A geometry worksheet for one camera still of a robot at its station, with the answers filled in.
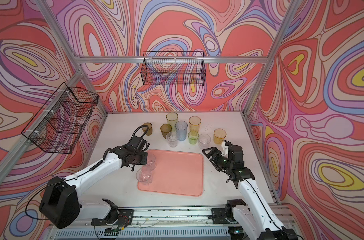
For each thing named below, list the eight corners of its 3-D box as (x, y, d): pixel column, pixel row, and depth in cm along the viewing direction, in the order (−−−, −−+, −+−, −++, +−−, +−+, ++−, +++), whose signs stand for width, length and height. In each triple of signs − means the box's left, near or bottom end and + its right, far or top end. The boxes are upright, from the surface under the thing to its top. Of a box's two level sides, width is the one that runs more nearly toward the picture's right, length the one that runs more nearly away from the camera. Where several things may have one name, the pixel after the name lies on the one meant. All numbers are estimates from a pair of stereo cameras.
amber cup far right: (213, 145, 102) (215, 138, 95) (211, 135, 107) (213, 128, 101) (225, 145, 102) (228, 138, 95) (223, 135, 107) (225, 128, 101)
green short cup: (188, 145, 103) (188, 138, 97) (188, 137, 107) (188, 131, 101) (198, 145, 103) (199, 138, 97) (197, 137, 107) (198, 131, 101)
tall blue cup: (175, 141, 105) (175, 129, 94) (176, 132, 110) (175, 120, 99) (187, 141, 105) (187, 129, 94) (187, 132, 110) (187, 120, 99)
